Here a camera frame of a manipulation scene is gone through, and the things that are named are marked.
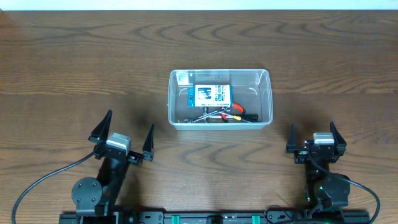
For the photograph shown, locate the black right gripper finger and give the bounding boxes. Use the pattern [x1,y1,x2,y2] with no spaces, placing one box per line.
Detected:
[330,122,347,156]
[285,124,296,154]

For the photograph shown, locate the red black pliers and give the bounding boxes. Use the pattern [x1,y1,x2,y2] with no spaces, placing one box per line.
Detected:
[221,103,246,123]

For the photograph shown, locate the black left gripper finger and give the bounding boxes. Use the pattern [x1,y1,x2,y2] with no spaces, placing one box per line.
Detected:
[142,124,154,161]
[88,110,113,143]

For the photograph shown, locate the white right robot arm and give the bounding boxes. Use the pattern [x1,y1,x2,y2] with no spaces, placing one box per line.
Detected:
[286,123,350,218]

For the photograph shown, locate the small claw hammer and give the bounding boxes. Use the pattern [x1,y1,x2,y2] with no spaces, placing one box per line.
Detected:
[201,107,259,124]

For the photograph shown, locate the blue white screwdriver box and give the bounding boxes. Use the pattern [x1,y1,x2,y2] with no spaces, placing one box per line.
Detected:
[187,85,233,107]

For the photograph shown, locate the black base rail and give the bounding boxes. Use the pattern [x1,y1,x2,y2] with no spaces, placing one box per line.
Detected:
[58,208,371,224]

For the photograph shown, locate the black yellow screwdriver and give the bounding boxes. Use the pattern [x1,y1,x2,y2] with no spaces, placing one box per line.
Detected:
[222,113,259,123]

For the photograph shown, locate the silver wrench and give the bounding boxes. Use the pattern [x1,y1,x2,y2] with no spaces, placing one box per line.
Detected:
[184,107,231,123]

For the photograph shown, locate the clear plastic container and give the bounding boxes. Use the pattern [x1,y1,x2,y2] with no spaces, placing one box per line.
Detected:
[168,69,273,131]

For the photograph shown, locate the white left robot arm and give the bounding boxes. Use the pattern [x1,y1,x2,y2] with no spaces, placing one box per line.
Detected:
[71,110,154,223]

